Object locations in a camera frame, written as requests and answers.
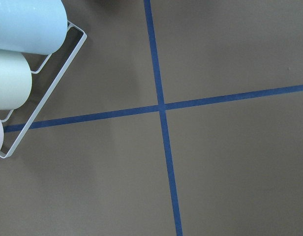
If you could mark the mint green cup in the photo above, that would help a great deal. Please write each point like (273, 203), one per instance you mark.
(15, 80)

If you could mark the blue cup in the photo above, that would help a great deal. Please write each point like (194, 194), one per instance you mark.
(32, 26)

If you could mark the white wire cup rack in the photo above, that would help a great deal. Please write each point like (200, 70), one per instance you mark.
(29, 123)

